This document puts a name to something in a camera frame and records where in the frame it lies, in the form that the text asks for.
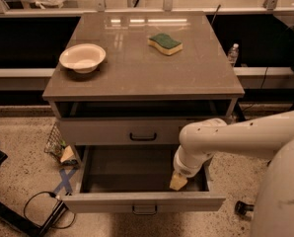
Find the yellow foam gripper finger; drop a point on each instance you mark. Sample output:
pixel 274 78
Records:
pixel 177 181

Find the grey drawer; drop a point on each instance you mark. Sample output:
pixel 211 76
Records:
pixel 122 131
pixel 136 179

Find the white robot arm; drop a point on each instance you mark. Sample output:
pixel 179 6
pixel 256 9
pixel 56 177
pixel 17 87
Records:
pixel 269 137

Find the grey top drawer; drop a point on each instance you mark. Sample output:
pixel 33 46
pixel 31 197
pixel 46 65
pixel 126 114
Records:
pixel 122 131

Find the grey drawer cabinet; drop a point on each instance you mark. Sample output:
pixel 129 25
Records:
pixel 136 81

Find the black office chair base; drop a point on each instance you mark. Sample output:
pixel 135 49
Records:
pixel 241 208

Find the black table leg right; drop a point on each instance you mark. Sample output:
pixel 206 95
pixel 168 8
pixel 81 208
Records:
pixel 239 113

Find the green yellow sponge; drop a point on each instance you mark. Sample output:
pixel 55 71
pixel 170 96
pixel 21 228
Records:
pixel 165 44

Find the clear plastic water bottle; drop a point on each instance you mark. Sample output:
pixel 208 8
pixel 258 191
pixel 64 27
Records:
pixel 233 54

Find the black stand leg left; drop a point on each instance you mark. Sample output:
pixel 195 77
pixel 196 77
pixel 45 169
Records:
pixel 26 226

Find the white bowl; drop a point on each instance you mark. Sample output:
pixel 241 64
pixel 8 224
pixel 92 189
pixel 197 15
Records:
pixel 82 58

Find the wire mesh basket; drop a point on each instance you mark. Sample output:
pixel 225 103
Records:
pixel 57 148

